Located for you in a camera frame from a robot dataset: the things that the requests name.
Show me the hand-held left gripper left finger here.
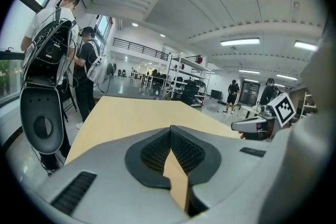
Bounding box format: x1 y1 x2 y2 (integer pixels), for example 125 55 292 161
36 125 190 224

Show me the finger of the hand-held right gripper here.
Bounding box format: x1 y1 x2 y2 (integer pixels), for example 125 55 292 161
230 116 268 132

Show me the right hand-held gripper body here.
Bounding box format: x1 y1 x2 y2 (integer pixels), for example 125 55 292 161
259 92 297 141

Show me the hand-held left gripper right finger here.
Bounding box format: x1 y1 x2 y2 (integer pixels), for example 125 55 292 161
170 124 274 224

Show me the white storage shelf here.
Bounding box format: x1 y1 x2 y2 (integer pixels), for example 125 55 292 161
299 91 318 119

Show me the dark glass cabinet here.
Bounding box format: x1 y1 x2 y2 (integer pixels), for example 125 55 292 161
238 80 261 107

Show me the black office chair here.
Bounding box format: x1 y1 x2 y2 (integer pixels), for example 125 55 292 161
180 80 201 106

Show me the light wooden table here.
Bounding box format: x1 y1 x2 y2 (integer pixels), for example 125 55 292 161
64 95 245 212

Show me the long ceiling tube light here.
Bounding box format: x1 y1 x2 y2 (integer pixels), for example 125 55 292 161
219 37 261 47

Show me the white metal shelf rack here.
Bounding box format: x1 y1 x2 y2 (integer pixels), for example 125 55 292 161
161 53 212 108

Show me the black folding chair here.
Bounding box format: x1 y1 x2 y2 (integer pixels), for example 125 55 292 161
61 80 78 123

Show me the black mezzanine railing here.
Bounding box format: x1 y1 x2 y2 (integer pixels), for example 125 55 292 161
112 37 169 61

